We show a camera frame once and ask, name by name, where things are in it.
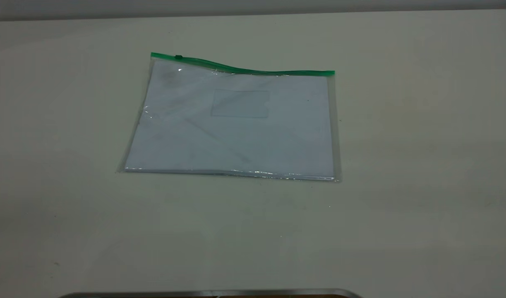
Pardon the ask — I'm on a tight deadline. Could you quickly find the grey metal edge strip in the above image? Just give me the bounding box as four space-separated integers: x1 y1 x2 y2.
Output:
58 288 363 298

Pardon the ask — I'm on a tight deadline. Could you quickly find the clear plastic green-zip bag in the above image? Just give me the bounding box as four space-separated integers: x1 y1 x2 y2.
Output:
116 52 341 183

